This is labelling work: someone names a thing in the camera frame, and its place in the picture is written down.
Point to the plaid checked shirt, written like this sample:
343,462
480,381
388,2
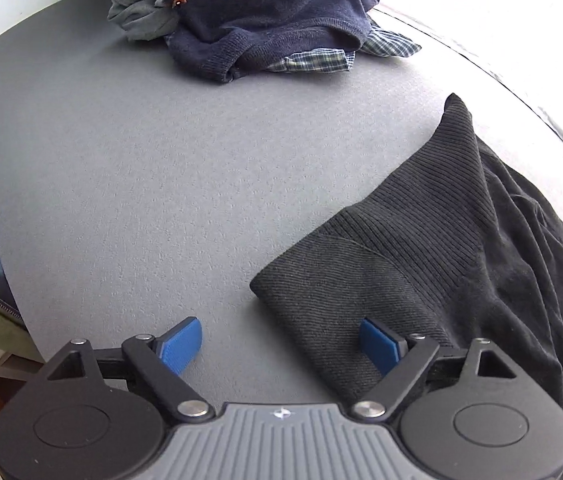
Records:
379,43

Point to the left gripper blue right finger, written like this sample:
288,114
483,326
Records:
384,348

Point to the grey green garment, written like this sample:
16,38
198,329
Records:
143,20

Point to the black knit sweater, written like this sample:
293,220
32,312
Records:
454,245

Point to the navy blue knit sweater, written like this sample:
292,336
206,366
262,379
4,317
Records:
222,40

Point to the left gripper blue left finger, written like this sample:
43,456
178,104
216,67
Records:
177,348

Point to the grey table mat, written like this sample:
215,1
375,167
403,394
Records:
133,195

